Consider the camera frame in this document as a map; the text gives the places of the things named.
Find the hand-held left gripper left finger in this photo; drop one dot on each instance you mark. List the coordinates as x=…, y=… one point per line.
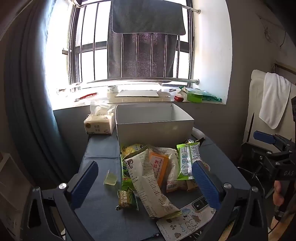
x=84, y=183

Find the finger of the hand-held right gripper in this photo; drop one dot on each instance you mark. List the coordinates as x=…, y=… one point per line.
x=263, y=136

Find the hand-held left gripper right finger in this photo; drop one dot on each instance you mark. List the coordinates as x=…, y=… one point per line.
x=205, y=185

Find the long cream snack packet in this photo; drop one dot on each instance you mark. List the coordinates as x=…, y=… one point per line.
x=148, y=185

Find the yellow chips packet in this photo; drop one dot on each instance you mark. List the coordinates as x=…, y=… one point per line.
x=133, y=149

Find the white cardboard box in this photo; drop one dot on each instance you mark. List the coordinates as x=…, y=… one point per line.
x=152, y=129

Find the person's right hand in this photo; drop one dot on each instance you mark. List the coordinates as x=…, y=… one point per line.
x=277, y=192

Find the smartphone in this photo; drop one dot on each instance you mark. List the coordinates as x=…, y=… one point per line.
x=197, y=204

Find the clear jelly cup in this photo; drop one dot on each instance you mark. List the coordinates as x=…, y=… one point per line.
x=110, y=179

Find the green white snack packet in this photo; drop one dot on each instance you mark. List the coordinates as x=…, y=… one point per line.
x=187, y=160

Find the white towel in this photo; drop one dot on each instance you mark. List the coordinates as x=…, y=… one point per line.
x=275, y=99

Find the green seaweed snack packet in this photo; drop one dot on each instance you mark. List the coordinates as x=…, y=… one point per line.
x=126, y=176

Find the cartoon patterned pouch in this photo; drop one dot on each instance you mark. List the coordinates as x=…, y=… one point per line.
x=185, y=223

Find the beige cushion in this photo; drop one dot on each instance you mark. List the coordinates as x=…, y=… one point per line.
x=254, y=92

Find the small green snack packet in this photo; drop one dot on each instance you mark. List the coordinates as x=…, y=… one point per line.
x=127, y=199

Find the orange snack packet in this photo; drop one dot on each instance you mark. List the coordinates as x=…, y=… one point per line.
x=159, y=165

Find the tissue pack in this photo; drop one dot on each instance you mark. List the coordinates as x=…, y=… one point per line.
x=98, y=124

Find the green plastic bag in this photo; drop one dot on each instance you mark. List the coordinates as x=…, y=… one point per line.
x=211, y=97

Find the green plastic box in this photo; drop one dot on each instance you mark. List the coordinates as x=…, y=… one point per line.
x=194, y=96

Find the small red round object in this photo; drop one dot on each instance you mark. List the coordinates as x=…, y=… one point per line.
x=179, y=98

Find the flat cardboard sheet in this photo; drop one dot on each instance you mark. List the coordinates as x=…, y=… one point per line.
x=137, y=93

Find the blue grey curtain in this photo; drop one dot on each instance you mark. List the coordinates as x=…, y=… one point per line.
x=30, y=92

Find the metal window grille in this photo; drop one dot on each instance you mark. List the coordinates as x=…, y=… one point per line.
x=76, y=48

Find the dark grey hanging towel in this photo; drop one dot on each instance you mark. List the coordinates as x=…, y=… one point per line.
x=148, y=20

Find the thick steel window rail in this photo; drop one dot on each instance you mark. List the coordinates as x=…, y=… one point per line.
x=143, y=80

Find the thin steel towel rail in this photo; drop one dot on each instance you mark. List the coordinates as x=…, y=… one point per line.
x=192, y=9

